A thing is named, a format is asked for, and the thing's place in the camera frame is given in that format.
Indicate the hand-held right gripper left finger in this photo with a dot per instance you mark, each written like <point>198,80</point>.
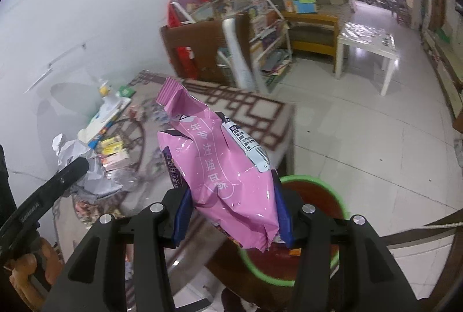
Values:
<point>182,221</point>

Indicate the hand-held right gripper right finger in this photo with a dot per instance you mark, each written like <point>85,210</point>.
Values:
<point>285,221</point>

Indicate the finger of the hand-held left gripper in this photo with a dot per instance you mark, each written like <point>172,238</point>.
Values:
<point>54,185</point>

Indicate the green rimmed red bin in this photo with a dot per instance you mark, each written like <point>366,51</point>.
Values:
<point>318,196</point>

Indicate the pink snack bag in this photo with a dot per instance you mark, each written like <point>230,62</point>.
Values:
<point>217,171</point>

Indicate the person's left hand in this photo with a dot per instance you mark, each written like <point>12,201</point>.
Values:
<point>25,263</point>

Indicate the crumpled grey white paper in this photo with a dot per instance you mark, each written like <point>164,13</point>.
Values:
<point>77,160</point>

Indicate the yellow crumpled wrapper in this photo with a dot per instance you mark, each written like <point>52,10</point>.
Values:
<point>110,146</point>

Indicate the white and blue flat packages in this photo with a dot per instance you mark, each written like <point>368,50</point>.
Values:
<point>105,120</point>

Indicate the yellow capped bottle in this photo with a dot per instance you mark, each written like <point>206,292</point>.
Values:
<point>104,89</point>

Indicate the green card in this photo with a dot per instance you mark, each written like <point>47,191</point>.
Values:
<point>126,92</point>

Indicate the dark wooden chair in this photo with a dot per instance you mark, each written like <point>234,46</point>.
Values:
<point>427,228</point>

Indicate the red bag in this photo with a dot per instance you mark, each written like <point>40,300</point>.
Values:
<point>184,57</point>

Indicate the white towel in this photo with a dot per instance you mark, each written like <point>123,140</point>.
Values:
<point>237,51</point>

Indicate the brown wooden chair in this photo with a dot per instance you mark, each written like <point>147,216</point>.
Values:
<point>202,40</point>

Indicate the wooden bench sofa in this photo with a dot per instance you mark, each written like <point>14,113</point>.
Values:
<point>311,33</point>

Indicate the white coffee table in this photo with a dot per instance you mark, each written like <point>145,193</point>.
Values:
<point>365,37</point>

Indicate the white book rack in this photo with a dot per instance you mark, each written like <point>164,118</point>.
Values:
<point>264,19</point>

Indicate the colourful box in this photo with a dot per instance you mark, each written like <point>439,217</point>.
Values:
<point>304,3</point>

